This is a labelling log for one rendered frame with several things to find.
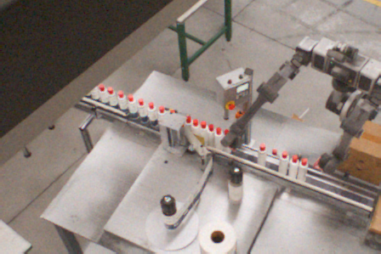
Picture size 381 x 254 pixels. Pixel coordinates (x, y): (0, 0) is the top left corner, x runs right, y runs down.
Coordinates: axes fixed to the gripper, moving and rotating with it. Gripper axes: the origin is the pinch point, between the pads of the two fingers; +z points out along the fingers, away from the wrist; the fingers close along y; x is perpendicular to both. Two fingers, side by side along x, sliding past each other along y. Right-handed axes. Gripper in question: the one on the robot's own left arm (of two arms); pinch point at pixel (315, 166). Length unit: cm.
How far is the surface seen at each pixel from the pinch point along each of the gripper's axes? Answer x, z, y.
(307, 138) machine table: 4.3, 27.8, -34.6
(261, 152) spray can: -22.9, 22.5, 3.2
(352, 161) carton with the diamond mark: 18.9, -6.2, -17.3
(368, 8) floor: 47, 102, -286
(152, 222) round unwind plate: -44, 60, 64
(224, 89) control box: -69, 6, 1
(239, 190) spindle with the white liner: -22.4, 25.0, 31.3
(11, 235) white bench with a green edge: -93, 114, 103
